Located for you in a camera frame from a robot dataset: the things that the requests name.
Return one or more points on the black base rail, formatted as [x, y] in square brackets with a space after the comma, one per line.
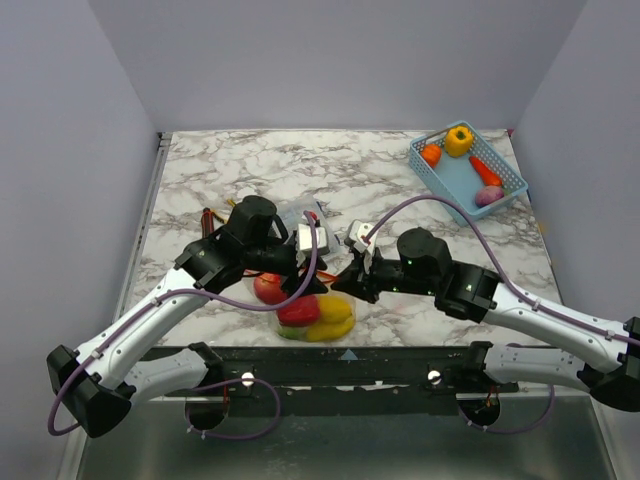
[343, 381]

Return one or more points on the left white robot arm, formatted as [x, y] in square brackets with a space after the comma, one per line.
[101, 380]

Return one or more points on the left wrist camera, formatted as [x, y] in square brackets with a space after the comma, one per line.
[308, 240]

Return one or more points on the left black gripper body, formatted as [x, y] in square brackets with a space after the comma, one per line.
[276, 258]

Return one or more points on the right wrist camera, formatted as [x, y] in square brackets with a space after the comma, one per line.
[359, 235]

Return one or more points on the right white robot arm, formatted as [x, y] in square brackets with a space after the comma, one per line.
[578, 350]

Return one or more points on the red toy bell pepper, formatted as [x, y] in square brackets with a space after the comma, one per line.
[302, 312]

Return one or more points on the blue plastic basket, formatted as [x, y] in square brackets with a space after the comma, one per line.
[456, 180]

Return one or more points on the yellow toy bell pepper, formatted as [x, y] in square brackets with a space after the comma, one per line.
[458, 141]

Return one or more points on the yellow toy corn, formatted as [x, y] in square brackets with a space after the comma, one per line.
[322, 331]

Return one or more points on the red black utility knife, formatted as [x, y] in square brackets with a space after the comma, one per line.
[207, 222]

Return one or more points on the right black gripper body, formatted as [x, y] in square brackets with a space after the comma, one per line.
[365, 272]

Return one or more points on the pink toy onion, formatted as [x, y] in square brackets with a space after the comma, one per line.
[488, 195]

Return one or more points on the yellow toy lemon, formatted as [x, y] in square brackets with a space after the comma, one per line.
[333, 309]

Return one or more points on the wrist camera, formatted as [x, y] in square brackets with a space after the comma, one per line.
[359, 235]
[308, 240]

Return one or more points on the orange toy pumpkin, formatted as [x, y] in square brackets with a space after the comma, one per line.
[431, 154]

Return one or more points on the clear zip top bag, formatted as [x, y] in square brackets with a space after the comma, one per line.
[249, 277]

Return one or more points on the red toy apple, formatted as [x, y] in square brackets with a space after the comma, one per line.
[267, 288]

